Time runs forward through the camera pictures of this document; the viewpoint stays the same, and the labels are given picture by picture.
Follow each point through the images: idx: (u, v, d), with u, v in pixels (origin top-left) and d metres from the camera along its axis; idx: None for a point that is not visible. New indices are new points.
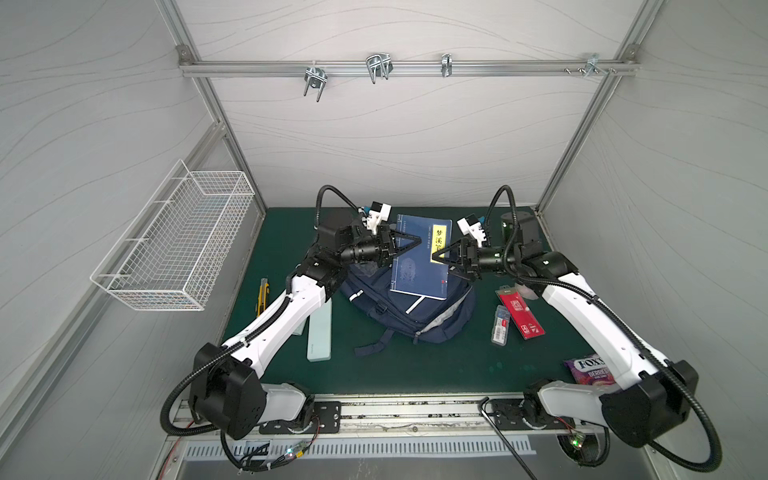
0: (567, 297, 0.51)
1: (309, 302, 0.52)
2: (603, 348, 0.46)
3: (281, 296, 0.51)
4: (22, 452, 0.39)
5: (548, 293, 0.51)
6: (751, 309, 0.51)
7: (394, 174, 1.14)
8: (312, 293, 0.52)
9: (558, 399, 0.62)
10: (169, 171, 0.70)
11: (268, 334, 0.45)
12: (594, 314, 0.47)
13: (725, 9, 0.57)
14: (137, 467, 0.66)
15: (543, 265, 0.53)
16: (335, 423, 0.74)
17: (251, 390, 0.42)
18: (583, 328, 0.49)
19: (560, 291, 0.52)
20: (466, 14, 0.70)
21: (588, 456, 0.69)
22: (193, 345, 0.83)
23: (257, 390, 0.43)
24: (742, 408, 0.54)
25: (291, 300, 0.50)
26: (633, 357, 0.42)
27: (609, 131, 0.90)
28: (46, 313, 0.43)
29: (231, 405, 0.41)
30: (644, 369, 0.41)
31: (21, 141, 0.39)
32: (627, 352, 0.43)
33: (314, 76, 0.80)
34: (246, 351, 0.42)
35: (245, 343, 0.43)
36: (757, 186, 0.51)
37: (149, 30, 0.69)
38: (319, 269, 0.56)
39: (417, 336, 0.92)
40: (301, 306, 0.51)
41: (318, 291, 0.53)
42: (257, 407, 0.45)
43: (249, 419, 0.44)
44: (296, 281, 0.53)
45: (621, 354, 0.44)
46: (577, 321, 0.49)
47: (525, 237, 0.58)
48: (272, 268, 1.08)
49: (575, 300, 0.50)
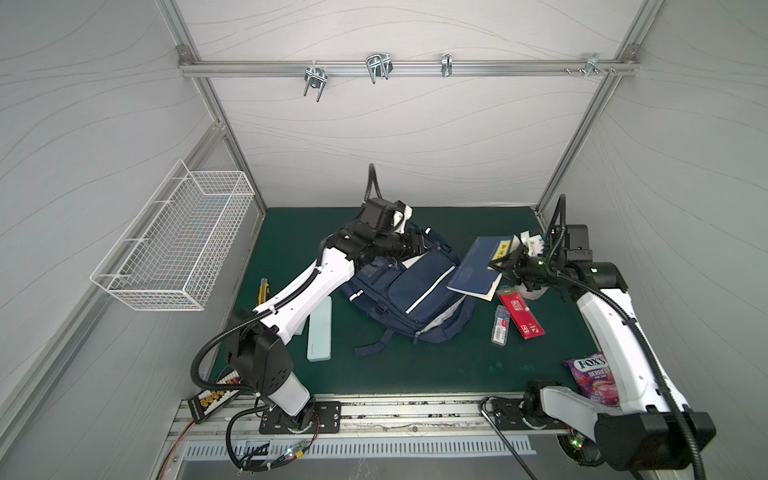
0: (600, 310, 0.48)
1: (337, 275, 0.52)
2: (616, 369, 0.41)
3: (310, 266, 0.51)
4: (21, 451, 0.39)
5: (582, 301, 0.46)
6: (751, 310, 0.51)
7: (394, 174, 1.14)
8: (342, 265, 0.52)
9: (557, 401, 0.62)
10: (169, 171, 0.70)
11: (296, 302, 0.46)
12: (623, 336, 0.44)
13: (725, 9, 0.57)
14: (138, 468, 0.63)
15: (589, 271, 0.50)
16: (335, 423, 0.74)
17: (276, 355, 0.44)
18: (605, 346, 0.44)
19: (597, 302, 0.49)
20: (465, 14, 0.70)
21: (588, 456, 0.69)
22: (193, 345, 0.83)
23: (281, 356, 0.45)
24: (741, 409, 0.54)
25: (317, 271, 0.51)
26: (648, 390, 0.40)
27: (609, 131, 0.90)
28: (47, 313, 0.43)
29: (258, 370, 0.45)
30: (654, 404, 0.39)
31: (22, 141, 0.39)
32: (643, 381, 0.41)
33: (314, 76, 0.80)
34: (274, 318, 0.44)
35: (273, 309, 0.45)
36: (757, 186, 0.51)
37: (149, 30, 0.69)
38: (350, 243, 0.55)
39: (416, 336, 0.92)
40: (328, 279, 0.51)
41: (347, 267, 0.53)
42: (282, 370, 0.47)
43: (276, 380, 0.47)
44: (328, 253, 0.54)
45: (635, 382, 0.42)
46: (602, 336, 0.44)
47: (573, 244, 0.56)
48: (272, 267, 1.06)
49: (609, 316, 0.47)
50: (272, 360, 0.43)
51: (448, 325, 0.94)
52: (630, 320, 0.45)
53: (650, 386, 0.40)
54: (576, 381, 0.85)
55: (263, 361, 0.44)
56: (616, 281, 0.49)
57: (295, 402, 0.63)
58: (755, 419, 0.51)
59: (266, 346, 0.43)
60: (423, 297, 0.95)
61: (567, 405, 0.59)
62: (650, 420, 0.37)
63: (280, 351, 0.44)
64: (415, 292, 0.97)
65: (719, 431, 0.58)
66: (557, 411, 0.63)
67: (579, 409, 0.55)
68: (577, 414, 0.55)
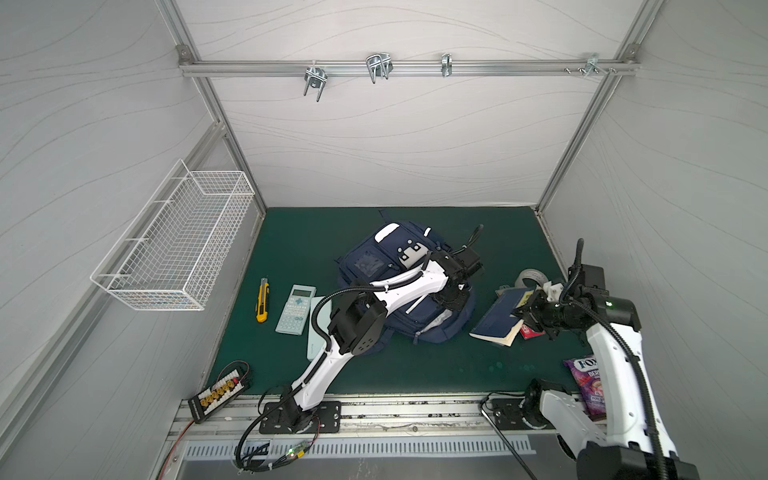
0: (606, 343, 0.48)
1: (438, 283, 0.65)
2: (609, 402, 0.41)
3: (414, 268, 0.62)
4: (21, 452, 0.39)
5: (590, 332, 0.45)
6: (752, 310, 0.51)
7: (394, 174, 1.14)
8: (441, 275, 0.63)
9: (553, 410, 0.62)
10: (169, 170, 0.70)
11: (402, 289, 0.57)
12: (622, 371, 0.44)
13: (726, 9, 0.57)
14: (138, 467, 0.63)
15: (604, 304, 0.50)
16: (335, 423, 0.74)
17: (379, 324, 0.55)
18: (603, 378, 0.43)
19: (604, 334, 0.49)
20: (466, 14, 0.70)
21: None
22: (193, 345, 0.83)
23: (380, 329, 0.57)
24: (742, 409, 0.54)
25: (421, 274, 0.61)
26: (635, 428, 0.39)
27: (609, 131, 0.90)
28: (46, 313, 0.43)
29: (360, 328, 0.55)
30: (638, 442, 0.39)
31: (22, 140, 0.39)
32: (632, 419, 0.40)
33: (315, 76, 0.80)
34: (384, 296, 0.54)
35: (386, 289, 0.56)
36: (758, 186, 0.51)
37: (149, 30, 0.69)
38: (447, 262, 0.65)
39: (417, 336, 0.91)
40: (428, 282, 0.62)
41: (443, 280, 0.65)
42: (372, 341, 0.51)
43: (363, 348, 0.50)
44: (431, 264, 0.64)
45: (623, 416, 0.42)
46: (602, 367, 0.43)
47: (588, 281, 0.57)
48: (272, 268, 1.08)
49: (614, 351, 0.46)
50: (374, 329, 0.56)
51: (449, 325, 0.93)
52: (633, 358, 0.45)
53: (639, 425, 0.40)
54: (576, 381, 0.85)
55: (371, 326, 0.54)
56: (630, 319, 0.48)
57: (319, 393, 0.66)
58: (755, 420, 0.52)
59: (378, 314, 0.52)
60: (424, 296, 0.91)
61: (562, 414, 0.58)
62: (627, 454, 0.38)
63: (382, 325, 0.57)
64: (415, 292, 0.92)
65: (719, 431, 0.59)
66: (554, 418, 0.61)
67: (572, 423, 0.54)
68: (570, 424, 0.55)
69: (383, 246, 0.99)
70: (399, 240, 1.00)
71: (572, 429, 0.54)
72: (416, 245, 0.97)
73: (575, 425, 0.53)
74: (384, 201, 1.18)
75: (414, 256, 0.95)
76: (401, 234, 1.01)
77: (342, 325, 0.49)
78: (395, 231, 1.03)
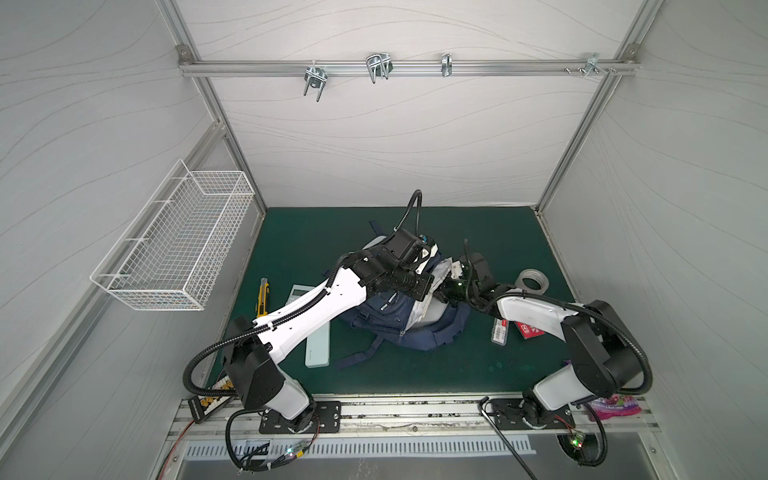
0: (505, 300, 0.65)
1: (346, 300, 0.50)
2: (542, 319, 0.57)
3: (319, 285, 0.49)
4: (22, 451, 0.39)
5: (502, 307, 0.67)
6: (751, 310, 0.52)
7: (393, 174, 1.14)
8: (350, 291, 0.49)
9: (549, 392, 0.64)
10: (169, 170, 0.70)
11: (295, 323, 0.44)
12: (523, 302, 0.61)
13: (726, 9, 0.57)
14: (138, 467, 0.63)
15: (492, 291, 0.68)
16: (335, 423, 0.74)
17: (266, 373, 0.43)
18: (526, 318, 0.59)
19: (503, 299, 0.65)
20: (466, 14, 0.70)
21: (588, 456, 0.69)
22: (193, 345, 0.83)
23: (271, 374, 0.44)
24: (742, 410, 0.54)
25: (326, 293, 0.48)
26: (558, 311, 0.52)
27: (609, 130, 0.90)
28: (46, 313, 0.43)
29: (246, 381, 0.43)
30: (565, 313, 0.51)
31: (21, 141, 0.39)
32: (555, 311, 0.53)
33: (314, 76, 0.80)
34: (271, 336, 0.43)
35: (271, 329, 0.43)
36: (758, 187, 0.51)
37: (149, 29, 0.69)
38: (369, 265, 0.52)
39: (402, 334, 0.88)
40: (335, 301, 0.48)
41: (358, 293, 0.51)
42: (269, 388, 0.46)
43: (263, 395, 0.46)
44: (344, 272, 0.51)
45: (549, 313, 0.55)
46: (520, 313, 0.63)
47: (481, 273, 0.72)
48: (272, 268, 1.08)
49: (512, 299, 0.63)
50: (261, 378, 0.43)
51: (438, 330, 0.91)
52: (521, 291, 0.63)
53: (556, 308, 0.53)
54: None
55: (252, 378, 0.41)
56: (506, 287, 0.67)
57: (295, 406, 0.63)
58: (755, 419, 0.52)
59: (257, 365, 0.40)
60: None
61: (553, 384, 0.62)
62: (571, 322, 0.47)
63: (270, 370, 0.43)
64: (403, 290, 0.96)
65: (721, 432, 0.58)
66: (557, 399, 0.62)
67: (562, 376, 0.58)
68: (563, 382, 0.59)
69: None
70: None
71: (569, 382, 0.57)
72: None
73: (563, 378, 0.58)
74: (384, 201, 1.18)
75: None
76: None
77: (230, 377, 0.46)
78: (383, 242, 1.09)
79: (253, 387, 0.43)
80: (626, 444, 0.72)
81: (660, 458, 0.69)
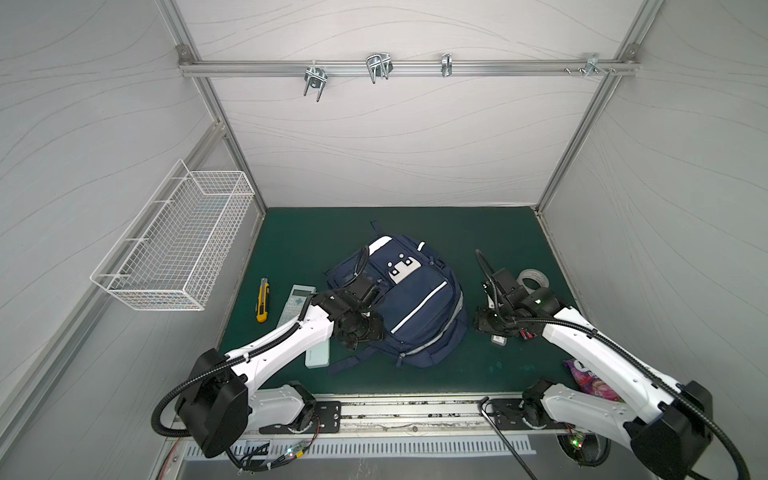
0: (568, 335, 0.51)
1: (316, 334, 0.54)
2: (615, 381, 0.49)
3: (291, 321, 0.52)
4: (22, 451, 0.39)
5: (549, 334, 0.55)
6: (752, 310, 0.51)
7: (393, 174, 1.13)
8: (320, 326, 0.54)
9: (564, 411, 0.62)
10: (170, 170, 0.70)
11: (269, 354, 0.46)
12: (594, 348, 0.48)
13: (726, 9, 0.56)
14: (138, 468, 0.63)
15: (535, 304, 0.54)
16: (335, 423, 0.74)
17: (237, 407, 0.42)
18: (587, 362, 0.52)
19: (561, 330, 0.52)
20: (466, 14, 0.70)
21: (588, 456, 0.69)
22: (193, 346, 0.83)
23: (239, 412, 0.43)
24: (742, 410, 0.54)
25: (299, 327, 0.51)
26: (648, 389, 0.42)
27: (609, 130, 0.90)
28: (46, 313, 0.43)
29: (212, 421, 0.41)
30: (661, 400, 0.41)
31: (21, 140, 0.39)
32: (640, 384, 0.43)
33: (314, 76, 0.80)
34: (245, 367, 0.43)
35: (246, 359, 0.44)
36: (757, 186, 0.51)
37: (149, 30, 0.69)
38: (332, 304, 0.57)
39: (402, 356, 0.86)
40: (308, 334, 0.52)
41: (327, 327, 0.55)
42: (233, 428, 0.44)
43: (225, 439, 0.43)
44: (315, 307, 0.55)
45: (635, 387, 0.44)
46: (583, 356, 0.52)
47: (507, 286, 0.61)
48: (272, 268, 1.08)
49: (576, 337, 0.50)
50: (230, 416, 0.41)
51: (436, 351, 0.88)
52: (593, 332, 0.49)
53: (647, 384, 0.42)
54: (576, 381, 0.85)
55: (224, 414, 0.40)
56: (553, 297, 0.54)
57: (288, 410, 0.62)
58: (756, 420, 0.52)
59: (231, 397, 0.40)
60: (423, 303, 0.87)
61: (577, 412, 0.59)
62: (669, 420, 0.39)
63: (243, 404, 0.43)
64: (409, 302, 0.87)
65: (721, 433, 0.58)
66: (569, 417, 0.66)
67: (595, 416, 0.55)
68: (590, 419, 0.56)
69: (375, 261, 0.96)
70: (390, 254, 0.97)
71: (599, 422, 0.54)
72: (408, 259, 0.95)
73: (596, 417, 0.55)
74: (384, 201, 1.18)
75: (405, 271, 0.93)
76: (393, 248, 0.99)
77: (193, 418, 0.43)
78: (387, 244, 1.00)
79: (220, 426, 0.41)
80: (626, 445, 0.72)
81: None
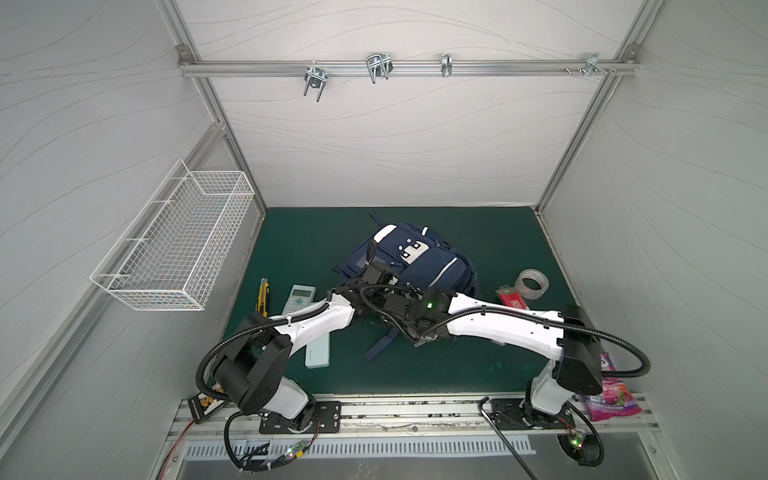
0: (465, 318, 0.51)
1: (342, 314, 0.59)
2: (519, 340, 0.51)
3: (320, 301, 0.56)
4: (22, 451, 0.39)
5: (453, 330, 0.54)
6: (751, 309, 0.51)
7: (393, 175, 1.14)
8: (347, 306, 0.59)
9: (548, 400, 0.62)
10: (169, 171, 0.70)
11: (306, 322, 0.50)
12: (490, 321, 0.49)
13: (725, 9, 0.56)
14: (138, 467, 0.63)
15: (428, 309, 0.53)
16: (335, 423, 0.74)
17: (277, 368, 0.45)
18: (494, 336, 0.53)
19: (457, 322, 0.52)
20: (466, 14, 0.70)
21: (588, 456, 0.69)
22: (193, 345, 0.83)
23: (276, 374, 0.46)
24: (741, 409, 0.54)
25: (327, 306, 0.56)
26: (543, 334, 0.45)
27: (609, 130, 0.90)
28: (46, 314, 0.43)
29: (254, 377, 0.43)
30: (556, 337, 0.44)
31: (21, 141, 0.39)
32: (537, 334, 0.46)
33: (314, 76, 0.80)
34: (287, 329, 0.46)
35: (288, 322, 0.48)
36: (757, 186, 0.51)
37: (149, 29, 0.69)
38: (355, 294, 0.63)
39: None
40: (335, 314, 0.57)
41: (349, 315, 0.61)
42: (268, 390, 0.46)
43: (260, 400, 0.46)
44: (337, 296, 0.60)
45: (535, 338, 0.47)
46: (489, 331, 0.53)
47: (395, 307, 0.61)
48: (272, 268, 1.08)
49: (474, 318, 0.50)
50: (270, 373, 0.44)
51: None
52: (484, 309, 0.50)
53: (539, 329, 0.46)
54: None
55: (270, 366, 0.43)
56: (437, 296, 0.54)
57: (292, 407, 0.62)
58: (754, 419, 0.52)
59: (277, 350, 0.44)
60: (437, 279, 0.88)
61: (545, 391, 0.61)
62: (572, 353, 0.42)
63: (285, 362, 0.46)
64: (423, 280, 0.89)
65: (721, 433, 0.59)
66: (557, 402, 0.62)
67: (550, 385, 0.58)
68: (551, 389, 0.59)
69: (384, 246, 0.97)
70: (399, 239, 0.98)
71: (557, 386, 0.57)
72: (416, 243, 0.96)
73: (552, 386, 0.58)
74: (384, 201, 1.18)
75: (415, 253, 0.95)
76: (400, 234, 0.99)
77: (232, 375, 0.45)
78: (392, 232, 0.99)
79: (260, 383, 0.43)
80: (626, 443, 0.72)
81: (660, 458, 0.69)
